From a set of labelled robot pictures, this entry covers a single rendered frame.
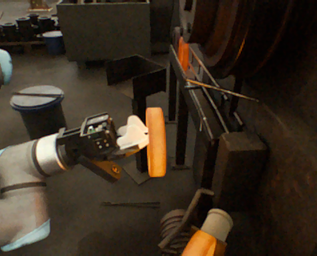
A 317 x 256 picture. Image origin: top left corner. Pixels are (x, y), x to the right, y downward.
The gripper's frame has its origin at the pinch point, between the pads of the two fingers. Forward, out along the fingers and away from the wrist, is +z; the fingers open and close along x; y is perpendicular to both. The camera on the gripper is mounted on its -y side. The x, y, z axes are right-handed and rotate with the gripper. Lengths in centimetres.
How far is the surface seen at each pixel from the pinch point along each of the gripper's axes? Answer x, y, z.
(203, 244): -22.3, -7.8, 4.9
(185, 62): 88, -22, 15
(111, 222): 36, -75, -45
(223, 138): 4.0, -9.6, 15.5
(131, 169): 75, -77, -36
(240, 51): 5.4, 11.0, 22.1
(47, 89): 113, -22, -77
